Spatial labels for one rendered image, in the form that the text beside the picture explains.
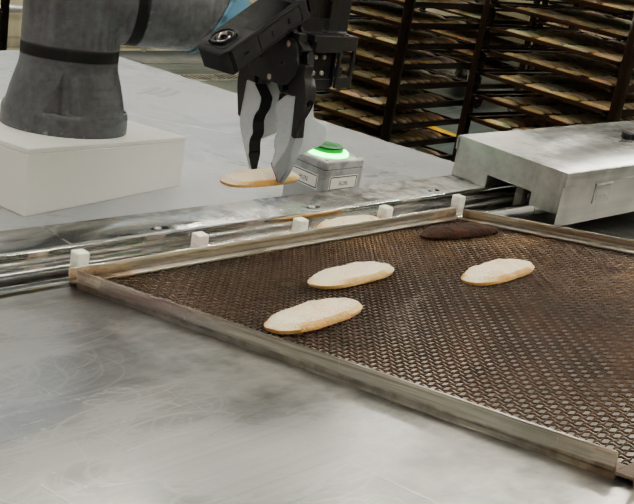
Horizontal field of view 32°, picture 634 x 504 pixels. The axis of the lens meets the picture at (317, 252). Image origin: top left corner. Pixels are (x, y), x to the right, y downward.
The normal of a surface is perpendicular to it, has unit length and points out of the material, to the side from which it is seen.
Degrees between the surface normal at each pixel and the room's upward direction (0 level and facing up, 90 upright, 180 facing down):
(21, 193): 90
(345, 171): 90
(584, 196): 90
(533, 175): 90
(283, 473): 10
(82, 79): 68
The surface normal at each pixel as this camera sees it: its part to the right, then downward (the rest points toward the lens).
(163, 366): 0.04, -0.98
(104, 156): 0.80, 0.32
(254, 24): -0.22, -0.74
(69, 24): 0.17, 0.29
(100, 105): 0.70, -0.01
